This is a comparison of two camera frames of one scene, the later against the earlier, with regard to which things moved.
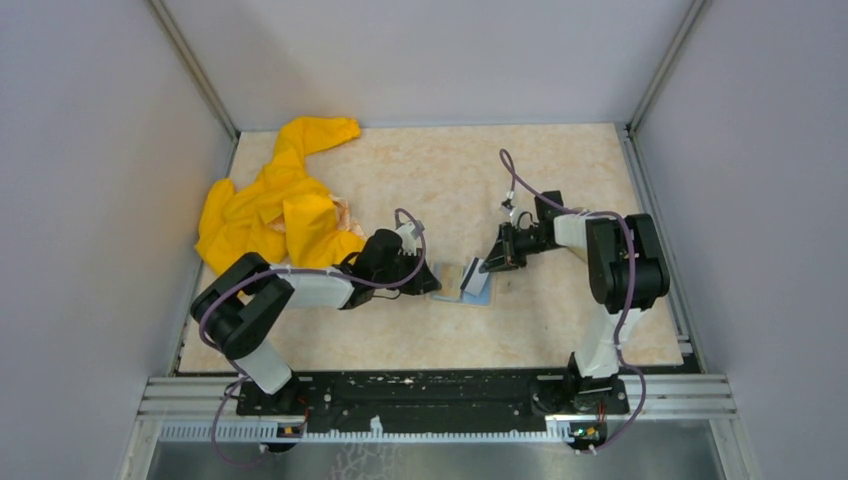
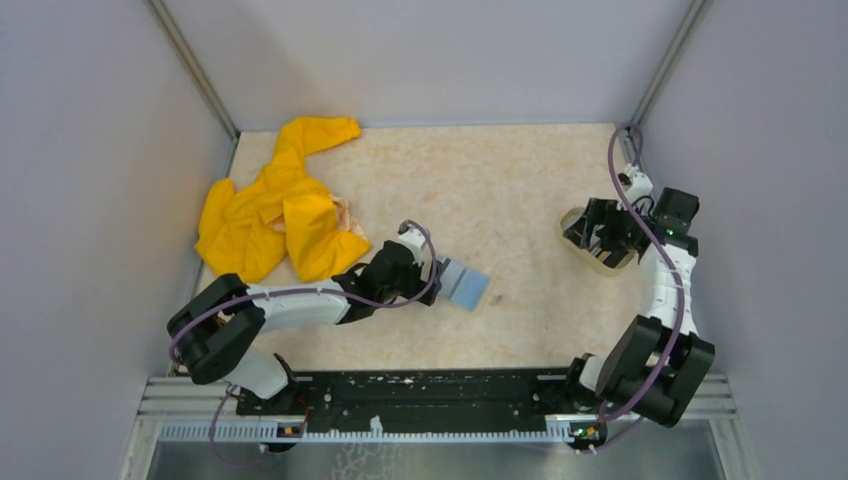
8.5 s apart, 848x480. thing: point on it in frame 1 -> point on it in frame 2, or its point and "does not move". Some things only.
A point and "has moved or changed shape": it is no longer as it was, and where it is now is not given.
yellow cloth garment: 283,213 does not move
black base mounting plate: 585,403 does not move
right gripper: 504,255 -> 599,212
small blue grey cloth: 451,276 has moved or changed shape
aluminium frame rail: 681,396 does not move
